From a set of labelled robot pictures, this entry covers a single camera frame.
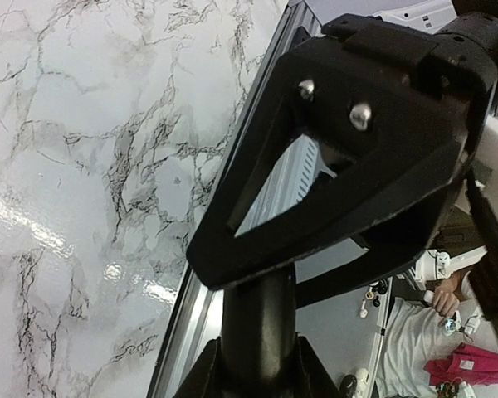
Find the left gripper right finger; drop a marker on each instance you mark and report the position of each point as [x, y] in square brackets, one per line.
[311, 379]

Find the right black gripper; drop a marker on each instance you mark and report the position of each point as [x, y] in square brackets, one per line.
[402, 98]

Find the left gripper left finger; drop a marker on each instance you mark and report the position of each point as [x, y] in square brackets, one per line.
[206, 376]

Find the black earbud charging case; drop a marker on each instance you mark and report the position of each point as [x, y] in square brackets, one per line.
[258, 335]

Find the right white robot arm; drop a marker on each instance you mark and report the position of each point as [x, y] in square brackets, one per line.
[324, 217]

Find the person in white shirt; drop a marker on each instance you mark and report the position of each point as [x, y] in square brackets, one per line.
[415, 336]

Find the pink cloth on bench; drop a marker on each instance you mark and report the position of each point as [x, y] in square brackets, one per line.
[473, 365]

